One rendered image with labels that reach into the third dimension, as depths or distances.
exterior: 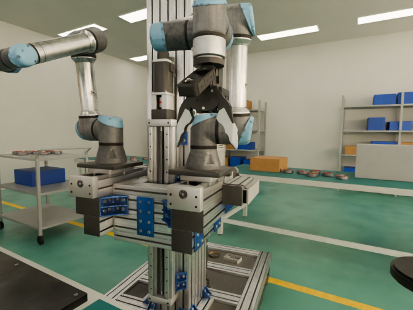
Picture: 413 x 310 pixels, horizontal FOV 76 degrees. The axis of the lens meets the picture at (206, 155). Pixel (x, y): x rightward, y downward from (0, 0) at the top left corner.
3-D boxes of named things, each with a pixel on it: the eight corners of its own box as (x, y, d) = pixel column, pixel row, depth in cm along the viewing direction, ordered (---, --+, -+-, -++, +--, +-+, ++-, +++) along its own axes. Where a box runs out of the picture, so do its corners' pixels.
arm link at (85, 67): (93, 143, 130) (80, 23, 120) (74, 142, 137) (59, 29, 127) (113, 139, 140) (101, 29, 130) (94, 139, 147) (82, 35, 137)
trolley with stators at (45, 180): (47, 215, 372) (45, 144, 363) (94, 229, 322) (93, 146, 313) (-3, 228, 320) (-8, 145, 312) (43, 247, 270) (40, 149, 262)
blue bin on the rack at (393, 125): (386, 130, 550) (386, 122, 549) (407, 130, 534) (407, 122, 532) (389, 130, 513) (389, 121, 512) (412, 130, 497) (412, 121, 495)
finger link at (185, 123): (186, 146, 68) (205, 116, 65) (175, 147, 62) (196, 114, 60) (177, 139, 68) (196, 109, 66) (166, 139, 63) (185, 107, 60)
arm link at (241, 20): (220, 142, 119) (219, 10, 108) (254, 143, 115) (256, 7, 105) (214, 146, 107) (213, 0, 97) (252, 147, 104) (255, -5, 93)
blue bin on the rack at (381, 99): (372, 107, 560) (373, 97, 558) (393, 106, 542) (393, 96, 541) (373, 105, 524) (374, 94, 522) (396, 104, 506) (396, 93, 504)
